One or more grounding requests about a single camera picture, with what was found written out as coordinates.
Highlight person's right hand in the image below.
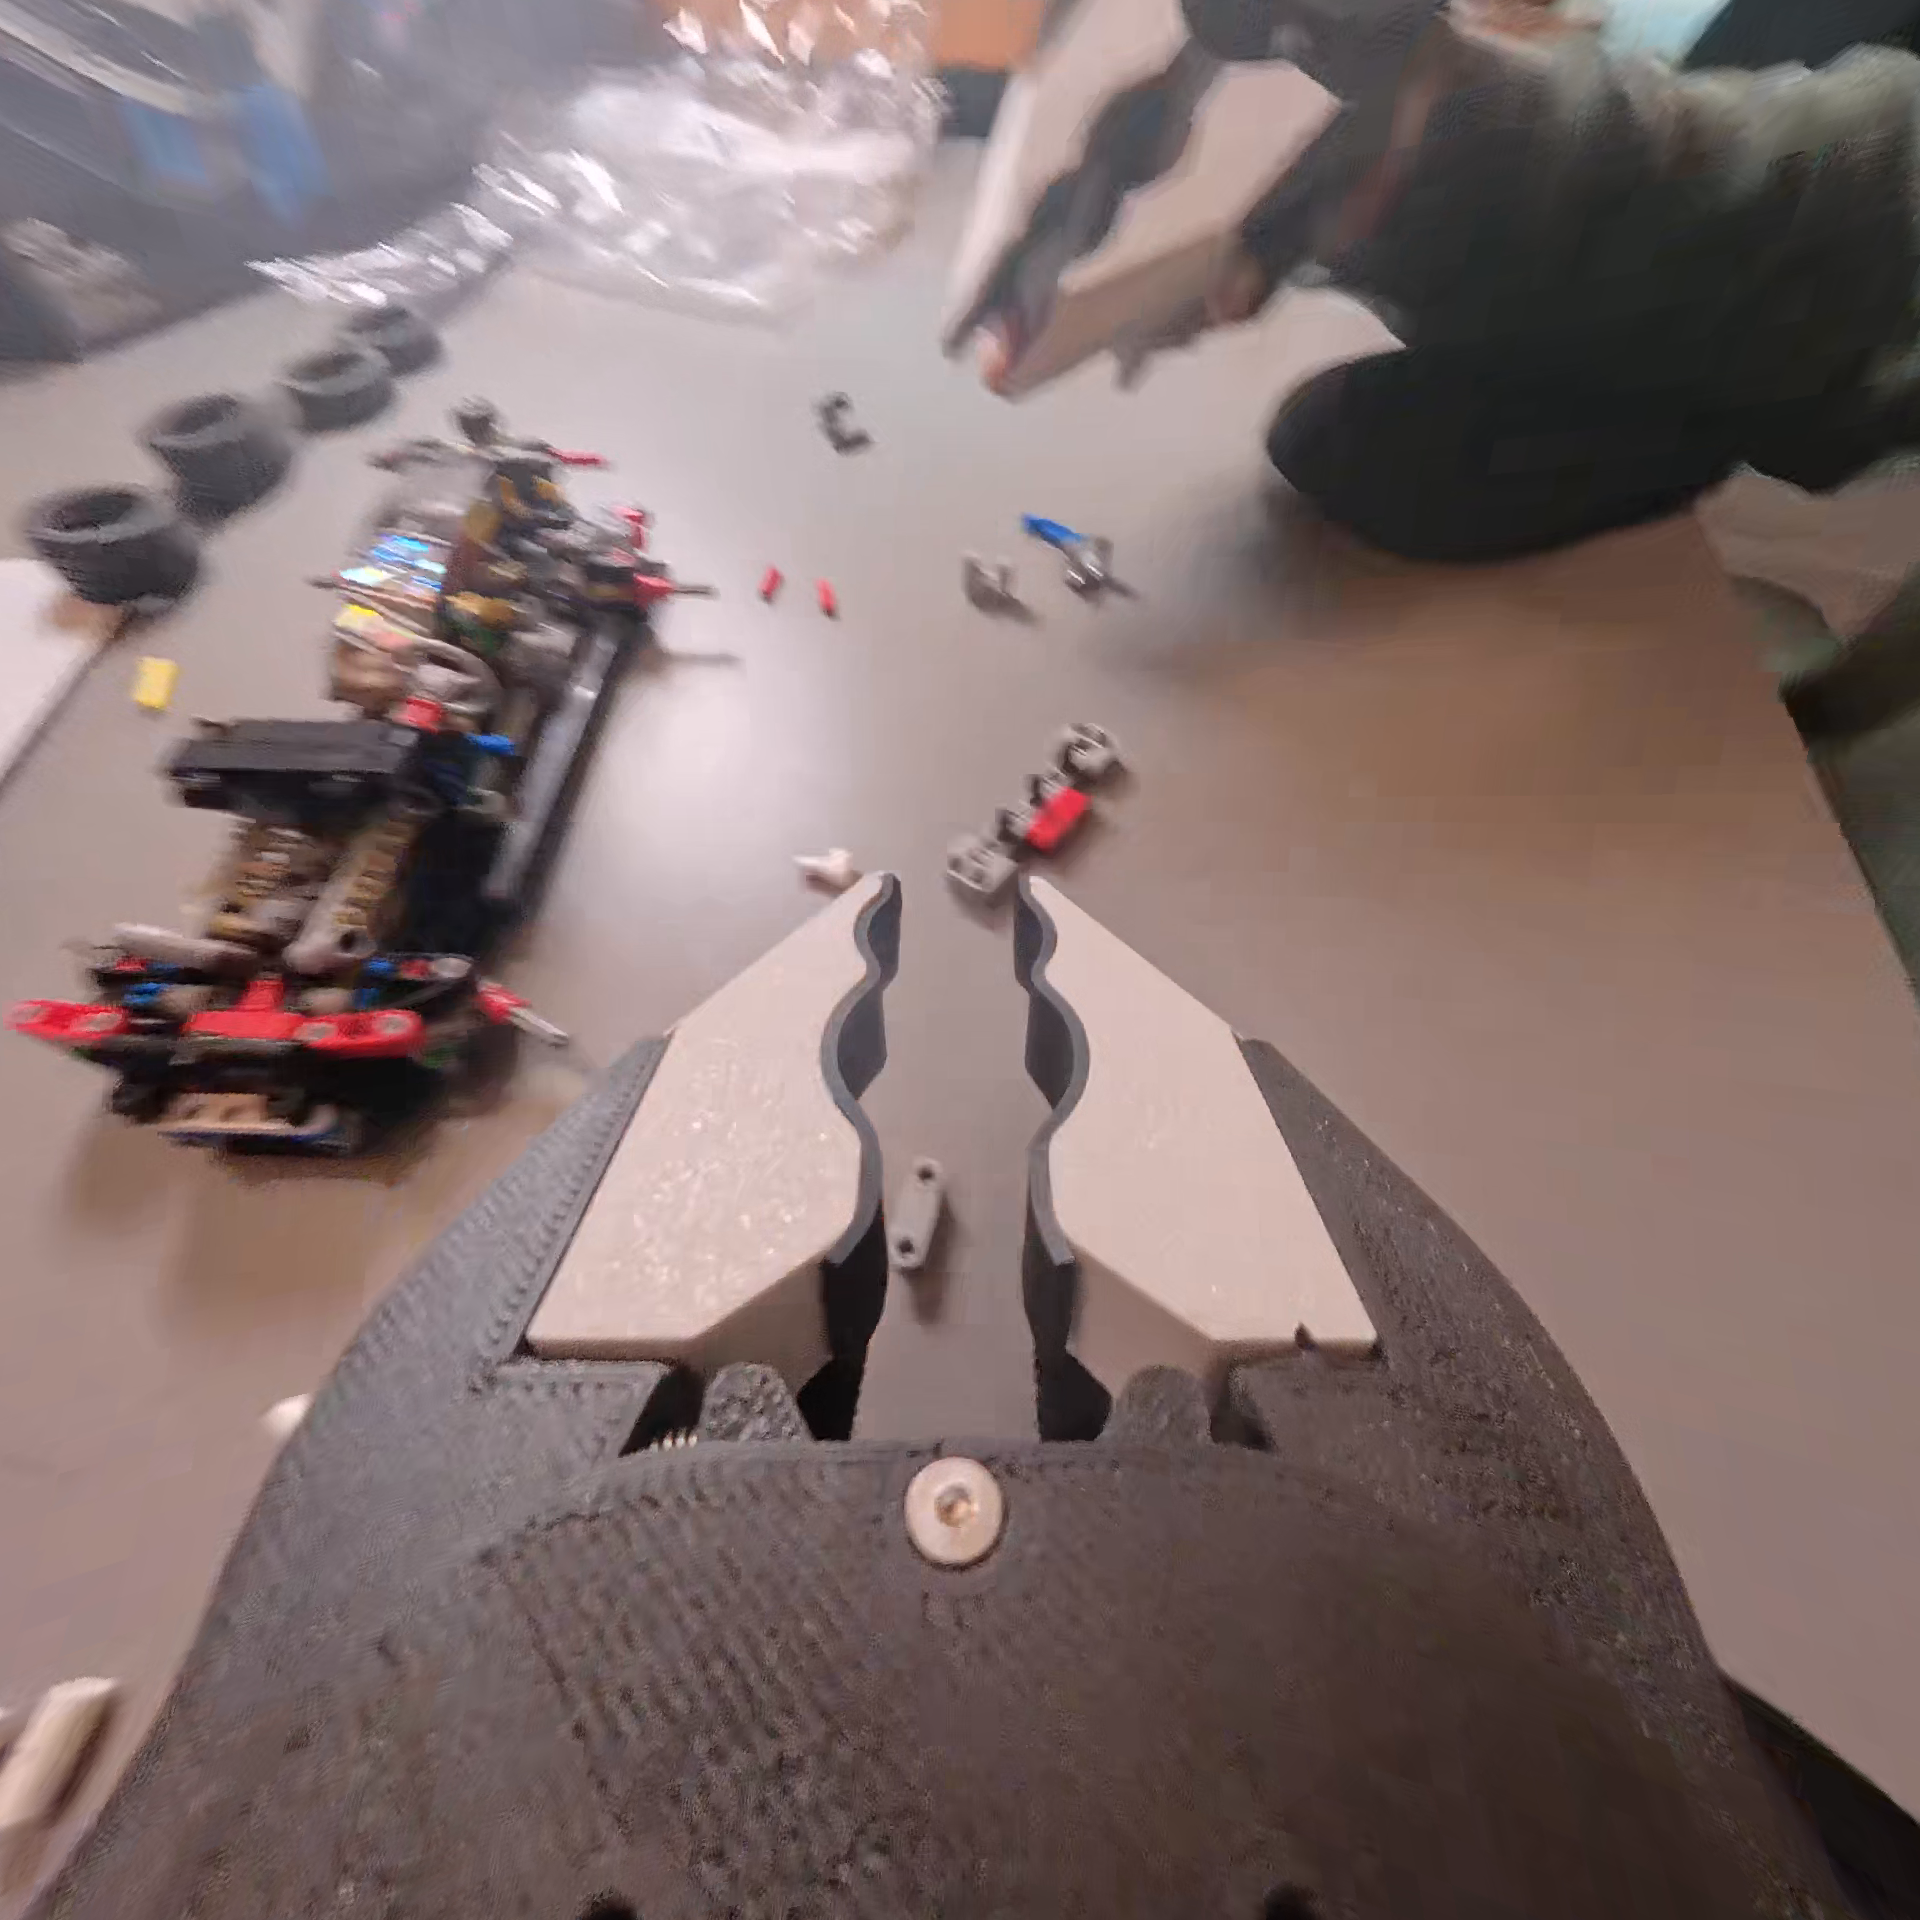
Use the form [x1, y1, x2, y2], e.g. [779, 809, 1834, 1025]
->
[1201, 225, 1322, 326]

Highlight person's right forearm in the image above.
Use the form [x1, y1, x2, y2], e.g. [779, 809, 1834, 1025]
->
[1319, 45, 1920, 497]

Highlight blue and grey lego piece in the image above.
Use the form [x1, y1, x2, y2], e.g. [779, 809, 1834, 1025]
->
[1021, 514, 1124, 595]

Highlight black rubber lego tire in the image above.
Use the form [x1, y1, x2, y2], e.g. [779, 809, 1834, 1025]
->
[24, 482, 203, 608]
[275, 344, 400, 433]
[343, 305, 445, 376]
[138, 393, 295, 519]

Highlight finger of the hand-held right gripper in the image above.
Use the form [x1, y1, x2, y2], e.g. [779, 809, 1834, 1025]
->
[942, 0, 1190, 362]
[994, 68, 1339, 401]

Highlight crumpled clear plastic bags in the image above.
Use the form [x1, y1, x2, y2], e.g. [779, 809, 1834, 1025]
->
[246, 0, 953, 326]

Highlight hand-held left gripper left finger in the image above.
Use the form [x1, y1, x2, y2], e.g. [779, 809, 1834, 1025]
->
[522, 872, 905, 1371]

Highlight grey and red lego assembly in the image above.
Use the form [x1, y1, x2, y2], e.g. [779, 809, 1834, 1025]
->
[1003, 725, 1128, 861]

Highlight lego car chassis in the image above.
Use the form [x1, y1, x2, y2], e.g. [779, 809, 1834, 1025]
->
[8, 397, 718, 1157]

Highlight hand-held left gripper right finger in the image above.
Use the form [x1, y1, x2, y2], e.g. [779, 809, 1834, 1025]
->
[1013, 873, 1379, 1394]

